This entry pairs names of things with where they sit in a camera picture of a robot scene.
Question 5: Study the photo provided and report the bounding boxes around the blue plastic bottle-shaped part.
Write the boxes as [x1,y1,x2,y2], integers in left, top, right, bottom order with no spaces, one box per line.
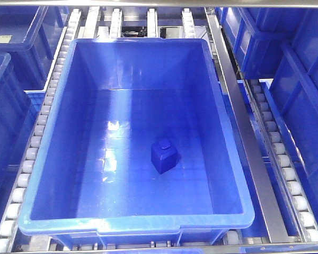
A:
[151,139,178,174]

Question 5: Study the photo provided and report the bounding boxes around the large blue plastic tote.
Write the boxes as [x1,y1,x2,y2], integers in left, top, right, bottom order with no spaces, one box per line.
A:
[18,38,255,247]

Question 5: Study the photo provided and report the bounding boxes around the blue tote upper right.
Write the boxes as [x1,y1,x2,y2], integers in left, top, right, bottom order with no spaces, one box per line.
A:
[215,7,318,80]

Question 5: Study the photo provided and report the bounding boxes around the blue tote lower left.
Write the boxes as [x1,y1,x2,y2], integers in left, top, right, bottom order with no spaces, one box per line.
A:
[0,51,32,212]

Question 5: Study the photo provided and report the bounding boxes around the blue tote upper left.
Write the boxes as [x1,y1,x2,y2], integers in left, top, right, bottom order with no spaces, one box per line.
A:
[0,6,69,90]

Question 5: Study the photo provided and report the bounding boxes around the steel roller shelf frame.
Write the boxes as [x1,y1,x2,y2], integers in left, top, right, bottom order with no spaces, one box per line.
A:
[0,1,318,253]

